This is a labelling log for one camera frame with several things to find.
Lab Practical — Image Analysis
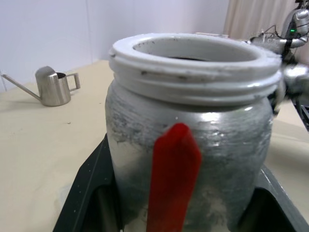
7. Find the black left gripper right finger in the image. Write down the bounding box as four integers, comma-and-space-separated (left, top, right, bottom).
238, 165, 309, 232

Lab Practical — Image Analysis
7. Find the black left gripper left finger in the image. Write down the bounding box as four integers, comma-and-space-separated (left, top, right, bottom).
52, 134, 124, 232

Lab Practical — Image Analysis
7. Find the grey white plastic jar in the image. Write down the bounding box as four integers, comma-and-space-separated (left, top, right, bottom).
105, 33, 283, 232

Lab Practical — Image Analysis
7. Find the red flat plastic strip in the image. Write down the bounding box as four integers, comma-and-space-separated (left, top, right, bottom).
145, 122, 202, 232

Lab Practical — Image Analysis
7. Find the steel watering can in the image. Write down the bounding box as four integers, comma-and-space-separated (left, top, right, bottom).
0, 66, 80, 107

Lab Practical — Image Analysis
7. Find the beige curtain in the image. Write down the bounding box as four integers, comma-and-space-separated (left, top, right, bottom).
222, 0, 300, 42

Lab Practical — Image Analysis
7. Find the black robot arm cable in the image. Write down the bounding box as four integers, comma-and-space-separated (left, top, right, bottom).
260, 24, 296, 61

